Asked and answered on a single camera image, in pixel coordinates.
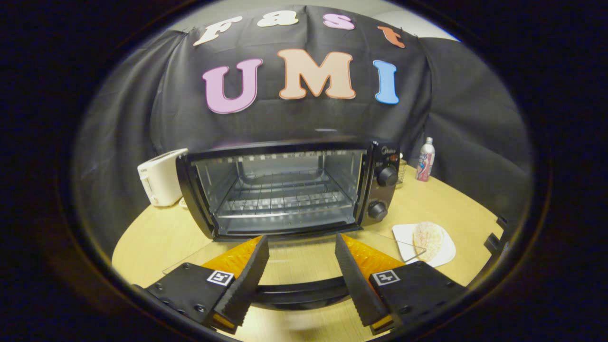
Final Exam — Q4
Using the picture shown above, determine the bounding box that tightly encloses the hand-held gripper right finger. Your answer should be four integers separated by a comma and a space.
334, 232, 470, 336

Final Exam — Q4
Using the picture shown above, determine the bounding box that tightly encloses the white plate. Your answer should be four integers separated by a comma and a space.
392, 223, 456, 268

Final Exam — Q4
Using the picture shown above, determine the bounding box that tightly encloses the white bread toaster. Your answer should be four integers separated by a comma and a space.
137, 148, 189, 207

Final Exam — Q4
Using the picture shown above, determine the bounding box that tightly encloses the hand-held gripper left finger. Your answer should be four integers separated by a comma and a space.
133, 235, 270, 334

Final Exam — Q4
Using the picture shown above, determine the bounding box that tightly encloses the black toaster oven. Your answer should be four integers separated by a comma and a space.
161, 138, 426, 312

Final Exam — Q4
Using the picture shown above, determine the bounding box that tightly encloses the pink label drink bottle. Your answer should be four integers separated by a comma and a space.
416, 137, 436, 182

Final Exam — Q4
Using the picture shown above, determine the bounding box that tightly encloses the small glass jar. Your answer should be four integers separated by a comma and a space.
396, 153, 408, 189

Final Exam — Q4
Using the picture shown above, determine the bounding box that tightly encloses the black backdrop cloth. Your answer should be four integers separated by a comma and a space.
71, 5, 532, 257

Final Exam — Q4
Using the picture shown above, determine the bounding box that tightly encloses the round bread roll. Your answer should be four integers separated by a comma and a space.
412, 221, 445, 262

